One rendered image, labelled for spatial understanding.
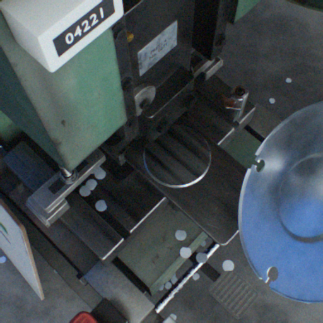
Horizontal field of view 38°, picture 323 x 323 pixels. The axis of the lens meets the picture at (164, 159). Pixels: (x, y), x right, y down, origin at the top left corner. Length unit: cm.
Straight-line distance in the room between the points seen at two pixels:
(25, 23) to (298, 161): 51
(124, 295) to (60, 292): 70
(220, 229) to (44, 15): 58
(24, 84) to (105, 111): 14
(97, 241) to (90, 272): 8
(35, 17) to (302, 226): 49
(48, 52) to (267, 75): 164
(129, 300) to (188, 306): 66
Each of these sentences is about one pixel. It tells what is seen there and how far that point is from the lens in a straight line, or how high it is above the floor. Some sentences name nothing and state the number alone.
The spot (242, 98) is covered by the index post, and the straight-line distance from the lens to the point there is 90.
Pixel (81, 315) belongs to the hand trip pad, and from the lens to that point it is 82.
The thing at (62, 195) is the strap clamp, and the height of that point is 75.
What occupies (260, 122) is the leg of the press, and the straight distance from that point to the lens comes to 106.
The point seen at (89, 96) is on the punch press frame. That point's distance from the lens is 47.
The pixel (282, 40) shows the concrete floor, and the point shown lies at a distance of 202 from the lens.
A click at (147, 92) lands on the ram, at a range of 65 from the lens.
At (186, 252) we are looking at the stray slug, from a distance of 94.
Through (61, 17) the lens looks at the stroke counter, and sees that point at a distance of 31.
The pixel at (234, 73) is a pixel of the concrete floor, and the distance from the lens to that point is 189.
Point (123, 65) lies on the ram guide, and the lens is 50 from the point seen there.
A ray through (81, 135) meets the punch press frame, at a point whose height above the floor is 111.
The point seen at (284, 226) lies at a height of 90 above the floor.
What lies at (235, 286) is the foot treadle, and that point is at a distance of 143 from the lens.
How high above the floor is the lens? 156
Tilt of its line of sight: 67 degrees down
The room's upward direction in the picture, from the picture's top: 1 degrees counter-clockwise
